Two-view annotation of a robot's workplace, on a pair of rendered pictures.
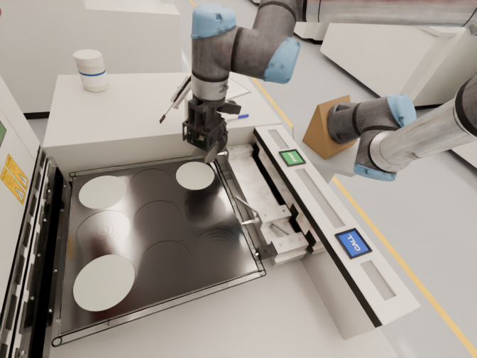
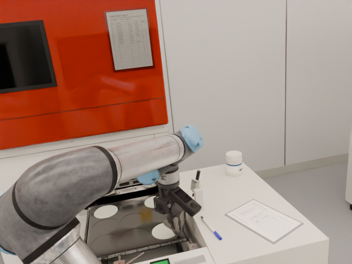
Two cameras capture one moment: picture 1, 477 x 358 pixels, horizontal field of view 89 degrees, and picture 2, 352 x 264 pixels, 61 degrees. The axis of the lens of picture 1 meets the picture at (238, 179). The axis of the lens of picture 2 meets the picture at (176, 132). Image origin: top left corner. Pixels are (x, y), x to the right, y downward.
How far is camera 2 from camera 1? 1.12 m
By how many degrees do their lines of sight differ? 90
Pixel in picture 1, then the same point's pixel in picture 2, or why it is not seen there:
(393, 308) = not seen: outside the picture
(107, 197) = (151, 203)
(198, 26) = not seen: hidden behind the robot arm
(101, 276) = (108, 210)
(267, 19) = not seen: hidden behind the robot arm
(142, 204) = (144, 213)
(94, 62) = (228, 157)
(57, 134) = (182, 174)
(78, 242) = (127, 201)
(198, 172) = (167, 231)
